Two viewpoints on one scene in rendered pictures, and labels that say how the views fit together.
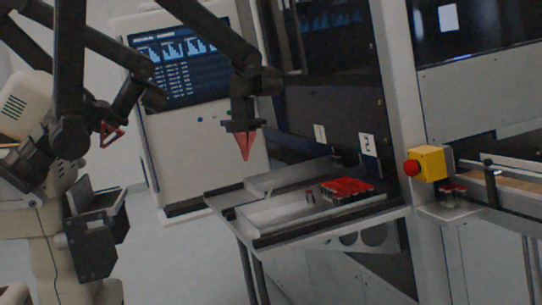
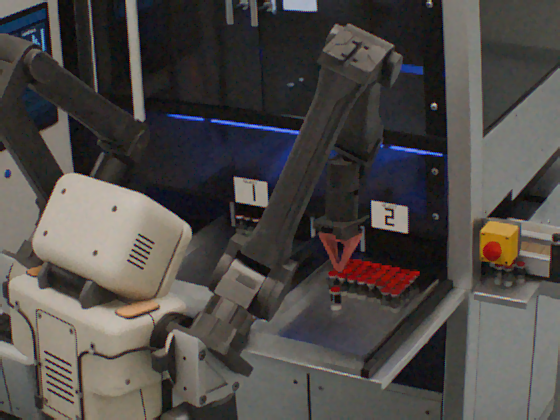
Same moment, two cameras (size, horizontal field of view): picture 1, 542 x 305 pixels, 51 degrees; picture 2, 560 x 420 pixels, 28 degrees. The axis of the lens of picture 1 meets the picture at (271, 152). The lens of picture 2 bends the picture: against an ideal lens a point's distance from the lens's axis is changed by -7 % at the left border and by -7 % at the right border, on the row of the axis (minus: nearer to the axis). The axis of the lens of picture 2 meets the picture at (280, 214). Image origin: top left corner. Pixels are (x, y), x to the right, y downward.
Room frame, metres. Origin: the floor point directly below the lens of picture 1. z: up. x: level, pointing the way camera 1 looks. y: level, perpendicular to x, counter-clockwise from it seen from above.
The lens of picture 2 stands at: (-0.01, 1.43, 2.03)
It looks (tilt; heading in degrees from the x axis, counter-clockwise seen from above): 24 degrees down; 318
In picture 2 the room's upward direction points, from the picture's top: 4 degrees counter-clockwise
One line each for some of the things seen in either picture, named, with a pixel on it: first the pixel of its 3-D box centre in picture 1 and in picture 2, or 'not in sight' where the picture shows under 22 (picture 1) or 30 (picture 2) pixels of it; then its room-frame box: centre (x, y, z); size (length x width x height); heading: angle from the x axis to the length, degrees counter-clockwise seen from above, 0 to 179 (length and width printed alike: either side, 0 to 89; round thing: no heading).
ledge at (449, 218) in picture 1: (456, 209); (510, 286); (1.26, -0.40, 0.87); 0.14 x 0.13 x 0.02; 106
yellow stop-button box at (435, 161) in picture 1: (429, 162); (500, 241); (1.27, -0.36, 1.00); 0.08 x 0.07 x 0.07; 106
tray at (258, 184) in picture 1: (301, 176); (233, 258); (1.80, -0.08, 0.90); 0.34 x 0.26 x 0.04; 106
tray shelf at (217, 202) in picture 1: (301, 199); (285, 297); (1.62, -0.06, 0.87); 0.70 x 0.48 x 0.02; 16
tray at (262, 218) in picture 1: (306, 207); (346, 311); (1.44, -0.06, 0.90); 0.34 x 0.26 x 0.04; 105
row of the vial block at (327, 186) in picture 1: (336, 196); (366, 289); (1.47, -0.15, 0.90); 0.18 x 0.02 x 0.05; 15
